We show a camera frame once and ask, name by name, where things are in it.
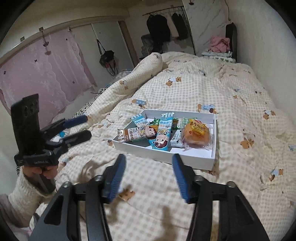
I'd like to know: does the blue cartoon snack packet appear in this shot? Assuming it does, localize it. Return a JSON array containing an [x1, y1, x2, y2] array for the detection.
[[148, 112, 174, 151], [130, 116, 149, 127]]

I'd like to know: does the checked bear-print duvet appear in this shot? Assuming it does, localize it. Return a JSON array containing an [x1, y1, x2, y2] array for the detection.
[[55, 51, 296, 241]]

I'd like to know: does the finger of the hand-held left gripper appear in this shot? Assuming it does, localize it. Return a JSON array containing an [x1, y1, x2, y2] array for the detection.
[[47, 130, 92, 153], [46, 115, 89, 137]]

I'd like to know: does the white door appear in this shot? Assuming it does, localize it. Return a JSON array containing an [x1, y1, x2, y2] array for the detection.
[[91, 21, 134, 72]]

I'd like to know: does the person's pink clothing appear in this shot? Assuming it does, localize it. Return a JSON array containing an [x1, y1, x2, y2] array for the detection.
[[0, 193, 31, 237]]

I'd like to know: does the air conditioner cable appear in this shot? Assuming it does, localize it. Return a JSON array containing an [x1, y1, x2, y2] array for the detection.
[[225, 0, 232, 22]]

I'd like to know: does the spotted bed sheet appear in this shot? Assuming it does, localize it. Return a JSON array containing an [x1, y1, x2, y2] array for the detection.
[[73, 102, 93, 118]]

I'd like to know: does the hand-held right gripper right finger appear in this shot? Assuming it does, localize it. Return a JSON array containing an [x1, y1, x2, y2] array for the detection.
[[172, 153, 270, 241]]

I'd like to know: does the person's left hand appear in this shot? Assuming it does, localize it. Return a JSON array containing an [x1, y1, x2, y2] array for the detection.
[[22, 166, 58, 180]]

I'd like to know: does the black hanging garment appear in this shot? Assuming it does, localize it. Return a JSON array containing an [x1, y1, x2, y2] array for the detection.
[[171, 11, 188, 40]]

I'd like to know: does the white black-print snack packet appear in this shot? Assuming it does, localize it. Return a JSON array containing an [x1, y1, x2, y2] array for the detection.
[[170, 129, 183, 147]]

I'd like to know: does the white cardboard box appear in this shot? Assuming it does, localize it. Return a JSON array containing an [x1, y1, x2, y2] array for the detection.
[[112, 109, 219, 171]]

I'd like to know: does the pink clothing pile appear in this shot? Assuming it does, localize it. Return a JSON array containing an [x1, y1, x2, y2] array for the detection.
[[209, 36, 230, 53]]

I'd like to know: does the packaged bread bun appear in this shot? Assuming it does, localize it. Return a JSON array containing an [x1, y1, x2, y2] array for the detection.
[[180, 119, 213, 151]]

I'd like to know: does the black hanging bag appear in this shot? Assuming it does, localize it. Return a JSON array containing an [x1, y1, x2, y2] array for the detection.
[[97, 39, 115, 76]]

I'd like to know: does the folded patterned bedding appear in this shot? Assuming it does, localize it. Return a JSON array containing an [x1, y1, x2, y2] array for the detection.
[[201, 51, 236, 63]]

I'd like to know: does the black clothes rail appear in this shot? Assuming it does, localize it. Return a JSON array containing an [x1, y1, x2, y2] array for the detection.
[[143, 6, 185, 16]]

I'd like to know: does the green striped snack packet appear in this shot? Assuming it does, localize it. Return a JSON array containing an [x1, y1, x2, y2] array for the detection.
[[172, 118, 191, 129]]

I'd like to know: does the pink lace curtain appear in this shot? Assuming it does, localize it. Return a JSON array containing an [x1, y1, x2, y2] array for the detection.
[[0, 27, 97, 116]]

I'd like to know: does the black hanging jacket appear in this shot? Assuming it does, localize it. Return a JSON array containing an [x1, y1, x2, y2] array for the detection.
[[146, 14, 171, 43]]

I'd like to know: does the brown cartoon snack packet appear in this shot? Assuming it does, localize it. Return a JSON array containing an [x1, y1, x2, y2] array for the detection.
[[117, 125, 160, 143]]

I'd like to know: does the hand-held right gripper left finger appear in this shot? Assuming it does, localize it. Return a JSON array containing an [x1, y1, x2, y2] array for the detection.
[[29, 153, 127, 241]]

